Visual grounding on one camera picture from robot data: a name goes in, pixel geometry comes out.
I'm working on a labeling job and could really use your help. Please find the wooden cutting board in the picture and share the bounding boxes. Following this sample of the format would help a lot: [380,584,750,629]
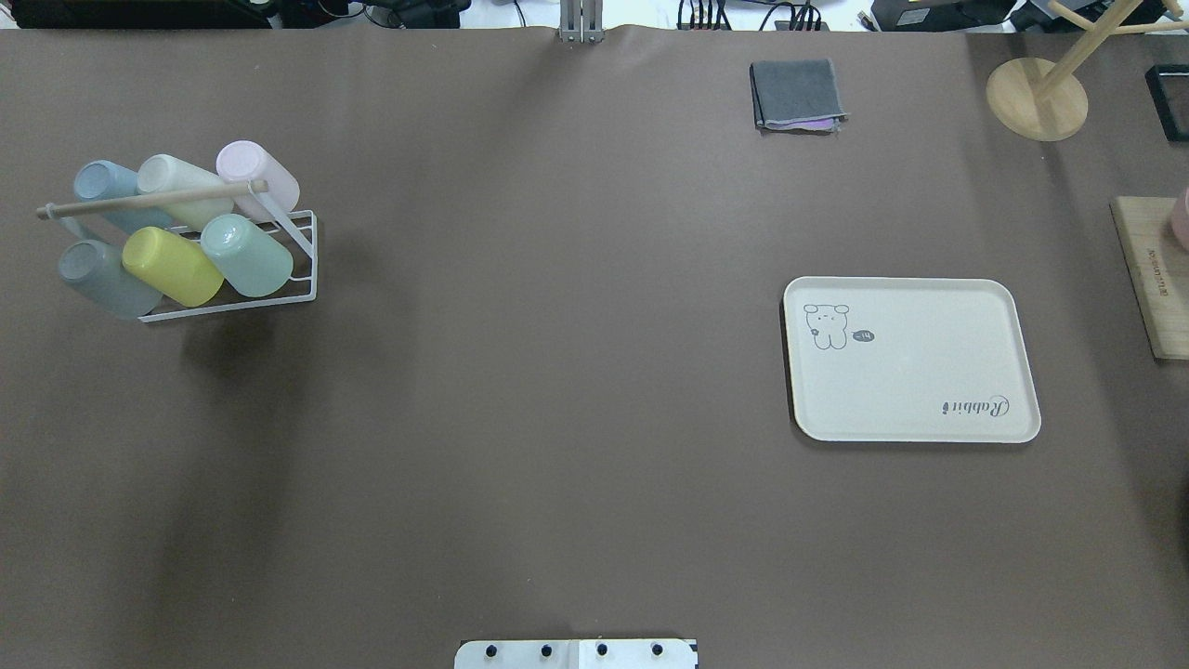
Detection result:
[1111,196,1188,361]

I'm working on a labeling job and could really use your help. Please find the wooden mug tree stand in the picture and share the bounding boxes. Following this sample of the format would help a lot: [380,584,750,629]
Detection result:
[986,1,1188,141]

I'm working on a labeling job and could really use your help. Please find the light blue plastic cup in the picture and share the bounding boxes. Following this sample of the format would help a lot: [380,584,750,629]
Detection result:
[73,160,174,234]

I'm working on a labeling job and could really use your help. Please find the folded grey cloth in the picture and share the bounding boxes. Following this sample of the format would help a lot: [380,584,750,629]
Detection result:
[749,59,847,133]

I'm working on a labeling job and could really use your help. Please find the cream rabbit serving tray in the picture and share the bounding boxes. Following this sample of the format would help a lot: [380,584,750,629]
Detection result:
[782,276,1043,444]

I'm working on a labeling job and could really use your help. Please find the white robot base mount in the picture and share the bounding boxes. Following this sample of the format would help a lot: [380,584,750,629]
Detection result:
[453,636,699,668]

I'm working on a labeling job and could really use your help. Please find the grey plastic cup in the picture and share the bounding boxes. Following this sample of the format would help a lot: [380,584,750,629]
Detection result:
[57,240,163,321]

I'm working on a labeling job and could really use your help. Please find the mint green plastic cup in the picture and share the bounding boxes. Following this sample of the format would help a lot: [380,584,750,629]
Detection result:
[200,213,294,297]

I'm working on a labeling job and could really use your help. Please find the white wire cup rack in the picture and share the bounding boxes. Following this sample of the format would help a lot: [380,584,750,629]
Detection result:
[34,179,320,323]

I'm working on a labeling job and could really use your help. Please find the pink plastic cup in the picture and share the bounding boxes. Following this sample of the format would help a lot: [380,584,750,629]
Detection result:
[216,139,300,213]

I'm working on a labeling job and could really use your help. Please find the cream white plastic cup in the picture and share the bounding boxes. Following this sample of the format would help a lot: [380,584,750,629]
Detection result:
[137,153,235,232]

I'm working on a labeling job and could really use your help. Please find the yellow plastic cup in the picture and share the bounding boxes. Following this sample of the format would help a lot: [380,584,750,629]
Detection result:
[122,226,225,308]

